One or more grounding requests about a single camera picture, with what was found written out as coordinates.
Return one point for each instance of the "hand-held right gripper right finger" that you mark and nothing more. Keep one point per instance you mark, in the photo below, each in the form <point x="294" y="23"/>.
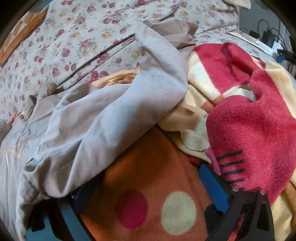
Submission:
<point x="214" y="187"/>

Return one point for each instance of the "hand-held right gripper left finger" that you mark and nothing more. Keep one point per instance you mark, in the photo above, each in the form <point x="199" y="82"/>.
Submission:
<point x="82" y="199"/>

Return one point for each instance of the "beige jacket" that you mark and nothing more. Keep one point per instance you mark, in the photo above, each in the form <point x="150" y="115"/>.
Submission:
<point x="104" y="115"/>

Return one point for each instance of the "orange red printed fleece blanket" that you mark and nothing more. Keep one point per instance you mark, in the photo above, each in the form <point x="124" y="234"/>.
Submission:
<point x="242" y="127"/>

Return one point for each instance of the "white flat box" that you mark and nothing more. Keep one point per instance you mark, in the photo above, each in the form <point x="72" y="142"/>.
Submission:
<point x="242" y="37"/>

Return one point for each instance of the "white power strip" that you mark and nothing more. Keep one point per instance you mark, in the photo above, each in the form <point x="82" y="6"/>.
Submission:
<point x="277" y="46"/>

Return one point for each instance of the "black power adapter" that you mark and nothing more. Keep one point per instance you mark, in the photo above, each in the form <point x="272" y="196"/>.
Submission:
<point x="268" y="38"/>

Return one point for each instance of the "orange checkered cushion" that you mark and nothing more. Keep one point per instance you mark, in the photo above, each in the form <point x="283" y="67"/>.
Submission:
<point x="20" y="34"/>

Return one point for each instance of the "floral quilt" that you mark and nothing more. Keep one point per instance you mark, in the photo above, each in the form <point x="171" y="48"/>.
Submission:
<point x="92" y="23"/>

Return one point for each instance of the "beige cloth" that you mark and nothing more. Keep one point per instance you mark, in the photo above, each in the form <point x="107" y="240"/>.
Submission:
<point x="238" y="3"/>

